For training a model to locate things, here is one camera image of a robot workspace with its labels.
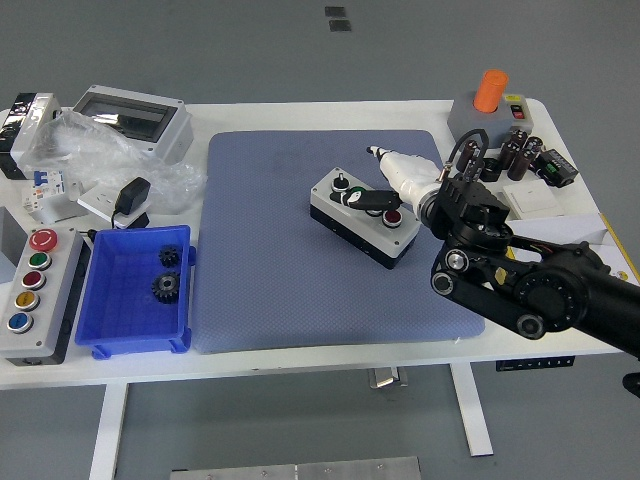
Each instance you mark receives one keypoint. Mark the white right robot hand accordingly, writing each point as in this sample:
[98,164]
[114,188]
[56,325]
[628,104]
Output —
[410,172]

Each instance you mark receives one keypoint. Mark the grey four-button control box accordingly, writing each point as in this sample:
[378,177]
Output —
[360,235]

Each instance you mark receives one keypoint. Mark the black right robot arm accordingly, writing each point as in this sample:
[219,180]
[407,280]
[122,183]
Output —
[550,295]

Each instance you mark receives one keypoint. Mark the grey five-button control box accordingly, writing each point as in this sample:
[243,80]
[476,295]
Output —
[47,325]

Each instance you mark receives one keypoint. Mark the black cylindrical capacitor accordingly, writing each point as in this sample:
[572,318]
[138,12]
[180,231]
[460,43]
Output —
[510,155]
[533,145]
[520,165]
[519,136]
[477,170]
[465,152]

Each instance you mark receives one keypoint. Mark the small black block component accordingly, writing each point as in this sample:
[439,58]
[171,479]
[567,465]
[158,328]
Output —
[492,169]

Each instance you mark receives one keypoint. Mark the orange cylinder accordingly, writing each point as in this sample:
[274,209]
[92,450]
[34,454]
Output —
[490,90]

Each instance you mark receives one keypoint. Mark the black module with green terminals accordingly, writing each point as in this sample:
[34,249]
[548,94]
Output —
[555,167]

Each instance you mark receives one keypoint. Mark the dark floor plate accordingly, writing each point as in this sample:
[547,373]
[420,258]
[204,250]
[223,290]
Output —
[340,25]
[335,12]

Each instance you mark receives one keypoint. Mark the blue-grey textured mat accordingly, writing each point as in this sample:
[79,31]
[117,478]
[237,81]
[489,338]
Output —
[280,280]

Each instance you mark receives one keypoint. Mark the white and yellow cardboard box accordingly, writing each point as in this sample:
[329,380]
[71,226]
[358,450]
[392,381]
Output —
[575,230]

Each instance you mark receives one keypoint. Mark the black table control panel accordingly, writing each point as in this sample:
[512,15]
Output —
[535,363]

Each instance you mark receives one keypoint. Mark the white table leg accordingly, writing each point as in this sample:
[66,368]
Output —
[472,410]
[107,430]

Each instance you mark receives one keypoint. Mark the small black gear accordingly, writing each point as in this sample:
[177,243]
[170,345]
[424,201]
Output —
[170,256]

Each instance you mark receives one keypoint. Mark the large black gear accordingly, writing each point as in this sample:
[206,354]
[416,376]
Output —
[166,287]

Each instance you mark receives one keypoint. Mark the black power adapter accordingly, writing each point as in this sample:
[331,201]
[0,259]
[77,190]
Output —
[132,195]

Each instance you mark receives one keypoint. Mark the clear plastic bag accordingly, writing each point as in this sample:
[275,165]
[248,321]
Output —
[100,155]

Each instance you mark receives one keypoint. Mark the grey metal plate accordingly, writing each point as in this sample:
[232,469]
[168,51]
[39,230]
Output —
[300,470]

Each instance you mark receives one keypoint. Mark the blue plastic bin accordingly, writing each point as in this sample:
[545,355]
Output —
[125,320]

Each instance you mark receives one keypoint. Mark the white circuit breaker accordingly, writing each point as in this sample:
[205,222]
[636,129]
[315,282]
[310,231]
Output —
[45,187]

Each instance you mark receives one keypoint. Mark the plain grey box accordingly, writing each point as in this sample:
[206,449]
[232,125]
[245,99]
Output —
[10,250]

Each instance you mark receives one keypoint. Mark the grey switch box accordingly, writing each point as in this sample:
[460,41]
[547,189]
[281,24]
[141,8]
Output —
[465,120]

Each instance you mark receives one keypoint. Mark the white wall switch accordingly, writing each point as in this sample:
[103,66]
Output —
[535,197]

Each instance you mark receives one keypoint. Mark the metal bracket under table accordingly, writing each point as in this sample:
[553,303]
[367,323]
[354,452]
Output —
[387,377]

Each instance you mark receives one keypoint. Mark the grey enclosure with clear lid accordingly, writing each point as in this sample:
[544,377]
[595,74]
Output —
[170,135]

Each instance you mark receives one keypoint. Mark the silver metal bracket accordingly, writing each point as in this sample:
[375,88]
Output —
[60,212]

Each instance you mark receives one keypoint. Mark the white enclosure with dark lid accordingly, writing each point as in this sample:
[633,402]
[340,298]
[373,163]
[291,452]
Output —
[35,130]

